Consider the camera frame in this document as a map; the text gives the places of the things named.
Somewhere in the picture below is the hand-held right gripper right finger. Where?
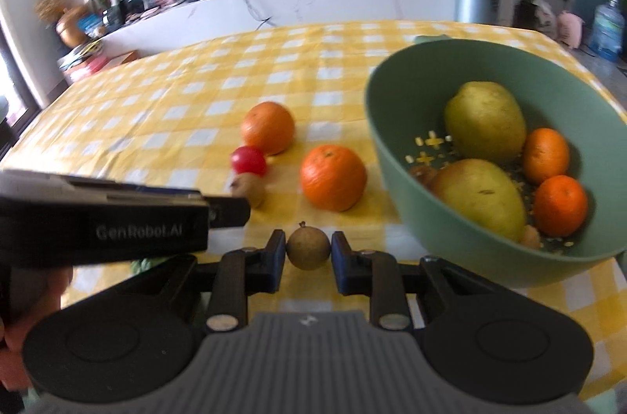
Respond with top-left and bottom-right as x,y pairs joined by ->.
330,232 -> 495,330

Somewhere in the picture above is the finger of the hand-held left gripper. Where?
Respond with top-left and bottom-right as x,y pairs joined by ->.
203,196 -> 252,229

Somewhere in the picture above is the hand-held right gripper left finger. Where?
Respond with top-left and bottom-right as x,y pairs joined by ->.
115,229 -> 287,331

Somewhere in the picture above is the red cherry tomato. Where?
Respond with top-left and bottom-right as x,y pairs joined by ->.
230,146 -> 268,176

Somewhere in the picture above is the orange mandarin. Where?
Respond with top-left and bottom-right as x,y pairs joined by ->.
522,128 -> 571,184
300,144 -> 368,212
240,101 -> 296,156
533,175 -> 589,237

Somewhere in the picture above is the green colander bowl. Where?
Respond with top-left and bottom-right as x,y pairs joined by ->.
364,34 -> 627,288

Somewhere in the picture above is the reddish yellow pear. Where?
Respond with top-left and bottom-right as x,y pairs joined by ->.
431,158 -> 527,242

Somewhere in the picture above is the yellow-green pear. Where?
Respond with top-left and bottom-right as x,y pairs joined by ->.
444,82 -> 527,162

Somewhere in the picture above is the person's left hand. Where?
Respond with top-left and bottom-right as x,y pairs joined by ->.
0,264 -> 74,392

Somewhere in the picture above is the yellow checkered tablecloth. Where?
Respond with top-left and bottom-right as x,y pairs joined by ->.
0,21 -> 627,400

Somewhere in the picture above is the orange cardboard box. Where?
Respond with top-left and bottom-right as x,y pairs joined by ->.
105,50 -> 143,67

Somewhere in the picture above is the gold round vase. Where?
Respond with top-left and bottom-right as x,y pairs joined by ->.
56,5 -> 94,47

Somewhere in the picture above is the blue snack bag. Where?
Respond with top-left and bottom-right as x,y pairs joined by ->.
78,13 -> 106,35

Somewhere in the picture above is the white marble television console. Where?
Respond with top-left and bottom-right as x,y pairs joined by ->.
98,0 -> 515,62

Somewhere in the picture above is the pink space heater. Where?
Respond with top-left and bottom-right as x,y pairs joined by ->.
556,11 -> 586,48

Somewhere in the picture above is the blue water bottle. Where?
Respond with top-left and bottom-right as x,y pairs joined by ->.
588,0 -> 627,62

